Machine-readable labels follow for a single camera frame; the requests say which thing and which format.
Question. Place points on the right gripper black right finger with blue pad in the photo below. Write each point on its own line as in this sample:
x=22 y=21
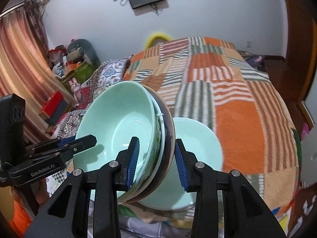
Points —
x=245 y=212

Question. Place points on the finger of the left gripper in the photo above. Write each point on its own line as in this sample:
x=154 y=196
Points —
x=77 y=145

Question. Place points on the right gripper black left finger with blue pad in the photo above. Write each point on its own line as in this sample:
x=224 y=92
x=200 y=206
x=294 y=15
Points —
x=67 y=211

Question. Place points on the light green bowl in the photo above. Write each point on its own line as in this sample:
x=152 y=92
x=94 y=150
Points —
x=121 y=112

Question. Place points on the white bowl patterned outside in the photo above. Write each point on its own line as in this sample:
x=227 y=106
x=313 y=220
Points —
x=152 y=160

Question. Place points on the person's left hand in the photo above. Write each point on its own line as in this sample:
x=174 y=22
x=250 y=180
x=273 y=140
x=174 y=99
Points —
x=42 y=195

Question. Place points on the dark blue box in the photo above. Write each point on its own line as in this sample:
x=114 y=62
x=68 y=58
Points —
x=58 y=113

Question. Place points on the red box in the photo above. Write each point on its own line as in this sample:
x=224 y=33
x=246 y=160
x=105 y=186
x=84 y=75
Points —
x=51 y=105

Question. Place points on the pink bunny toy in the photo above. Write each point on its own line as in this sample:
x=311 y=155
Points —
x=76 y=90

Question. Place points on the green box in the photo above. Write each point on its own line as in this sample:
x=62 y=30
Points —
x=81 y=74

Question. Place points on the patterned pillow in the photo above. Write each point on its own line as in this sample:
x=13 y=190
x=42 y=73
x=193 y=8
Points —
x=109 y=73

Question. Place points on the orange striped curtain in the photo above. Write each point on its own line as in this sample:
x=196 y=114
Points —
x=25 y=68

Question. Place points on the grey plush toy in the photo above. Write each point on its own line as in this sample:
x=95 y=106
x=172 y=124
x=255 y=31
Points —
x=82 y=50

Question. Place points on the orange patchwork blanket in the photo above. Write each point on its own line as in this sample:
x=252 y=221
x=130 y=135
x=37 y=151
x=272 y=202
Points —
x=207 y=80

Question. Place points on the black camera box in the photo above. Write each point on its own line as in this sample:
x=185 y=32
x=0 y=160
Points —
x=12 y=132

